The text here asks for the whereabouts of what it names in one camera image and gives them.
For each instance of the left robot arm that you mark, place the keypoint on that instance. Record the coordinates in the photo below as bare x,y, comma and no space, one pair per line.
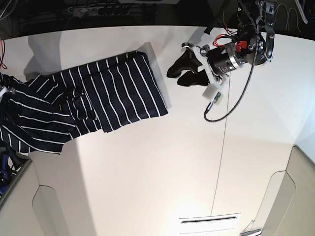
252,42

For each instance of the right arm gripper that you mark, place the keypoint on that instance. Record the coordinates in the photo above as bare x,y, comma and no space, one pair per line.
5,90

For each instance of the bin with blue items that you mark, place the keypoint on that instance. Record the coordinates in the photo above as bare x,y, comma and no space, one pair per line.
12,166

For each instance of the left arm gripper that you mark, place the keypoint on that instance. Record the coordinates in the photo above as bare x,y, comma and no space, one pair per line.
222,61

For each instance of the white power strip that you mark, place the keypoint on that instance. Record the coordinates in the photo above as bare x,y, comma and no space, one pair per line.
94,11

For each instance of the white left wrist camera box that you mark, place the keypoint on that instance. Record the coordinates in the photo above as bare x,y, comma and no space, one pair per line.
213,94

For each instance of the navy white striped T-shirt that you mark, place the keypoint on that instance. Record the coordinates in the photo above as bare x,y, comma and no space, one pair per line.
50,110

